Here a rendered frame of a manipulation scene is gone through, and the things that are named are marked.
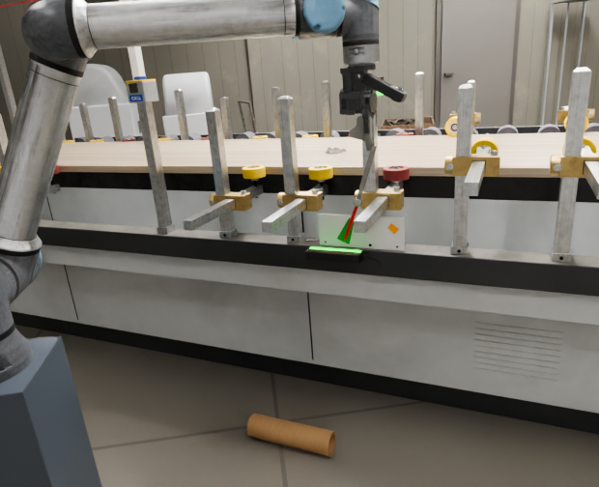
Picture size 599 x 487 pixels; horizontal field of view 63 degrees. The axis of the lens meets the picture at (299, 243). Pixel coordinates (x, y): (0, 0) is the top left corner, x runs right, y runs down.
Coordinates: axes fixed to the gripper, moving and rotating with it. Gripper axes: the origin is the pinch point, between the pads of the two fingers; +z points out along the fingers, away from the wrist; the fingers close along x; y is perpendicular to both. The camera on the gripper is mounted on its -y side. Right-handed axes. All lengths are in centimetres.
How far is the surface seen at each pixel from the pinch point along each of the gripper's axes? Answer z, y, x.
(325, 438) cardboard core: 94, 16, 7
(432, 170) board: 12.1, -11.9, -26.9
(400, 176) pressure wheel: 12.4, -3.6, -19.4
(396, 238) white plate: 27.3, -5.3, -5.3
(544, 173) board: 13, -43, -27
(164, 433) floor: 101, 76, 15
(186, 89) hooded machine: -11, 268, -301
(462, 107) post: -8.2, -21.9, -6.0
